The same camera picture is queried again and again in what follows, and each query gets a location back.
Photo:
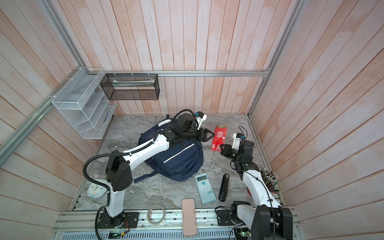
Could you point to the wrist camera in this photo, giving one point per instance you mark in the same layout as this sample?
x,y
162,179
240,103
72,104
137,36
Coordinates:
x,y
200,118
237,138

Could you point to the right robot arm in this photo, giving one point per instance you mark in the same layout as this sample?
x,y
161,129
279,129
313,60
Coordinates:
x,y
268,220

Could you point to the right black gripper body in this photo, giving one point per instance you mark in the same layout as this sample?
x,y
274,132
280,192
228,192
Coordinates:
x,y
233,154

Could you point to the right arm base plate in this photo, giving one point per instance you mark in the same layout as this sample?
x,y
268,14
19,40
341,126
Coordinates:
x,y
224,217

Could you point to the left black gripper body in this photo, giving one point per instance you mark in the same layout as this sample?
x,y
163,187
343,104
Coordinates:
x,y
191,133

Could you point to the aluminium mounting rail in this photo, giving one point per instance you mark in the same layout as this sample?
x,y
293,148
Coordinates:
x,y
81,226

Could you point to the pink pencil case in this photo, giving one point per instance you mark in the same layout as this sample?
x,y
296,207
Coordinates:
x,y
189,218

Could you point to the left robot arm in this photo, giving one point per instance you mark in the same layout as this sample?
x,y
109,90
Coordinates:
x,y
123,167

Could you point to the mint alarm clock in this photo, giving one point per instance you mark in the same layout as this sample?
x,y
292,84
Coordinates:
x,y
95,191

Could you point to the white wire mesh shelf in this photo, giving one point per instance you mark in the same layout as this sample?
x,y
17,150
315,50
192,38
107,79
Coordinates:
x,y
84,104

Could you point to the light blue calculator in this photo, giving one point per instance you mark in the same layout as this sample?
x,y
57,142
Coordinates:
x,y
205,188

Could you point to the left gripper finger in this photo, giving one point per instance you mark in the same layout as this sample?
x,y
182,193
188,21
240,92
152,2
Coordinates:
x,y
206,132
205,138

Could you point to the navy blue student backpack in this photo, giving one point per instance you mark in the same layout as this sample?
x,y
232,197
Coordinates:
x,y
178,163

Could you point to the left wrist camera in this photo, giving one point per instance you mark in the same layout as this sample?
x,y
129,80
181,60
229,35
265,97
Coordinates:
x,y
200,118

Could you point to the red card box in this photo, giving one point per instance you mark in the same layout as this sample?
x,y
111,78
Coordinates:
x,y
219,137

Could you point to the clear tape roll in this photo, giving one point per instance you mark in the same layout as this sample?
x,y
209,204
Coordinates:
x,y
156,214

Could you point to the red pen holder cup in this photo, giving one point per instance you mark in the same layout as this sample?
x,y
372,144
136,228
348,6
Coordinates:
x,y
264,179

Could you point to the black stapler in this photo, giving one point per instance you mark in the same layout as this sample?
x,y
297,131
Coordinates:
x,y
224,188

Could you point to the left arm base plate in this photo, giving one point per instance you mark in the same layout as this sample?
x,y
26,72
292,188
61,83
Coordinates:
x,y
128,220

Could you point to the black mesh wall basket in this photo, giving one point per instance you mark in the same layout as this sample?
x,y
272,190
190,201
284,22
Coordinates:
x,y
131,87

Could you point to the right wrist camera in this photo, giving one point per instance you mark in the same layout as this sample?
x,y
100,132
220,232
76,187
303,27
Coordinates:
x,y
237,138

